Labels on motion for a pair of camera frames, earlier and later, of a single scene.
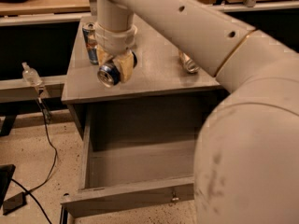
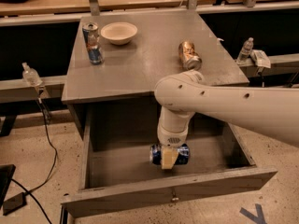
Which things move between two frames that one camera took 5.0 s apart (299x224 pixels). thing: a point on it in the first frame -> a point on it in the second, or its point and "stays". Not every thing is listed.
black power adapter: [14, 203] stays
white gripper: [114, 42] -> [169, 137]
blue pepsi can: [108, 74] -> [182, 157]
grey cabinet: [161, 102] stays
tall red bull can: [91, 41] stays
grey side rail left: [16, 91] stays
